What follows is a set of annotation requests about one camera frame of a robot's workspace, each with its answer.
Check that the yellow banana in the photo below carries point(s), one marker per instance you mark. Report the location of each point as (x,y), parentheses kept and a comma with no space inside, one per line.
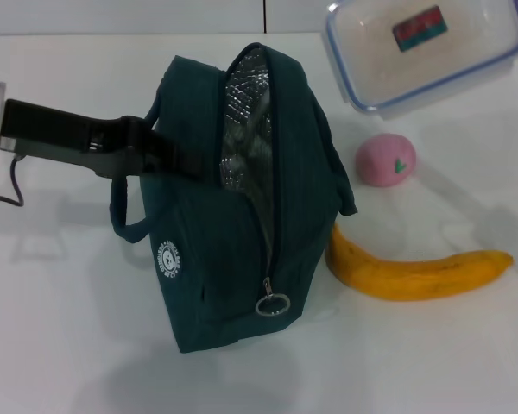
(406,278)

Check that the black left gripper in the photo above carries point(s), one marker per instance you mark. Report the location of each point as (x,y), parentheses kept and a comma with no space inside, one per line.
(69,133)

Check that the dark teal insulated lunch bag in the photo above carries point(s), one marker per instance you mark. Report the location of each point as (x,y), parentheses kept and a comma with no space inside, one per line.
(241,241)

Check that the pink toy peach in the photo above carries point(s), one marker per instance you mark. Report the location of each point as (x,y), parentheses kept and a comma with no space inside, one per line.
(384,159)

